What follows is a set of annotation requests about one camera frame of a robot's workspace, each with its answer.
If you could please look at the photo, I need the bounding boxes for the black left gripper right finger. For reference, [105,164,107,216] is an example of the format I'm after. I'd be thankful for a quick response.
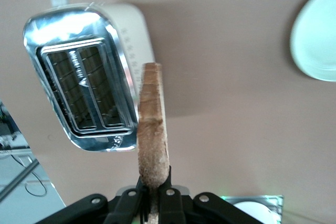
[157,166,263,224]

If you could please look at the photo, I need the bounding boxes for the grey metal frame bar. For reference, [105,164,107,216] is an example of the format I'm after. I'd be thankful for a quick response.
[0,157,40,198]

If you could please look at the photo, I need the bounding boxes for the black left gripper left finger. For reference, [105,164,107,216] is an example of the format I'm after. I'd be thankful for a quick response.
[34,176,147,224]

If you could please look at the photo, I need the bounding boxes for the toasted bread slice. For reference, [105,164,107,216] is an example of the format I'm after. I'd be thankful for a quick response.
[136,62,172,224]

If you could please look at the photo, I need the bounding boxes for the cream and chrome toaster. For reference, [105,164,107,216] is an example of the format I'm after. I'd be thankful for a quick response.
[22,0,156,154]

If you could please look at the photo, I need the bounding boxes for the pale green round plate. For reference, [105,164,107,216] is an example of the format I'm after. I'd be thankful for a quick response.
[290,0,336,82]

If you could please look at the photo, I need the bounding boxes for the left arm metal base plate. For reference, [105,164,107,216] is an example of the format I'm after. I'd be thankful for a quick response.
[222,195,285,224]

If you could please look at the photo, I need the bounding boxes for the thin grey cable loop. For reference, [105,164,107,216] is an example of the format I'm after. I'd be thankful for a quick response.
[25,171,48,197]

